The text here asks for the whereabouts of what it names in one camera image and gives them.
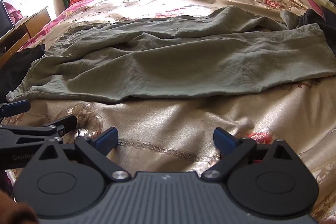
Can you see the dark striped clothes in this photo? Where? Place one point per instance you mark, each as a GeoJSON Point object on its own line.
{"type": "Point", "coordinates": [315, 19]}

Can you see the green bag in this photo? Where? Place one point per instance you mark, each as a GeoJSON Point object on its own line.
{"type": "Point", "coordinates": [67, 0]}

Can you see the wooden side cabinet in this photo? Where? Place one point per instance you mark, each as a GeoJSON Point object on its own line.
{"type": "Point", "coordinates": [29, 27]}

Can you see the floral beige bedspread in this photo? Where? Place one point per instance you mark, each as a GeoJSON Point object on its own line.
{"type": "Point", "coordinates": [162, 121]}

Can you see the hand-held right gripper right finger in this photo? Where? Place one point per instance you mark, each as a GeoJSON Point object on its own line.
{"type": "Point", "coordinates": [223, 139]}

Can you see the grey-green pants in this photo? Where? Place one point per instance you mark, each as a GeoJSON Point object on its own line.
{"type": "Point", "coordinates": [157, 64]}

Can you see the person's left forearm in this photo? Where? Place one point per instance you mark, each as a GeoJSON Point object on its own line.
{"type": "Point", "coordinates": [14, 208]}

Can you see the grey garment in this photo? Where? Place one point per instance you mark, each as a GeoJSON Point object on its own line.
{"type": "Point", "coordinates": [288, 18]}

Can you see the black cloth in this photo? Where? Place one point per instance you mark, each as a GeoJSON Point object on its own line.
{"type": "Point", "coordinates": [18, 71]}

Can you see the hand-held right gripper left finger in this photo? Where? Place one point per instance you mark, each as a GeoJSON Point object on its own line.
{"type": "Point", "coordinates": [107, 139]}

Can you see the black monitor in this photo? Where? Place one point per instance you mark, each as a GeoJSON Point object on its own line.
{"type": "Point", "coordinates": [5, 19]}

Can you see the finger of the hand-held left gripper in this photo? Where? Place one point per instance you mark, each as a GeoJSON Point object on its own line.
{"type": "Point", "coordinates": [64, 123]}
{"type": "Point", "coordinates": [16, 106]}

